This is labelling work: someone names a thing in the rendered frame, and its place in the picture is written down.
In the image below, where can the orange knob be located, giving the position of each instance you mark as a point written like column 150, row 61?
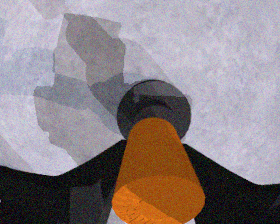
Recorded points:
column 157, row 183

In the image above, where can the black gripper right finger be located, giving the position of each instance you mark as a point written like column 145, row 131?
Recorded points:
column 230, row 198

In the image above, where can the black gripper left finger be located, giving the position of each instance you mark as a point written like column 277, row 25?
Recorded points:
column 80, row 196

